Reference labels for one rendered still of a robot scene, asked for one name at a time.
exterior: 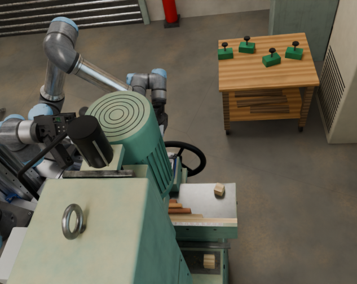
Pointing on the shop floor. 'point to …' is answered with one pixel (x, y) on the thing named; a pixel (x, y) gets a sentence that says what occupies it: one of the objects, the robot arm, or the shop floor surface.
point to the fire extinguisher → (171, 14)
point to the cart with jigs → (266, 78)
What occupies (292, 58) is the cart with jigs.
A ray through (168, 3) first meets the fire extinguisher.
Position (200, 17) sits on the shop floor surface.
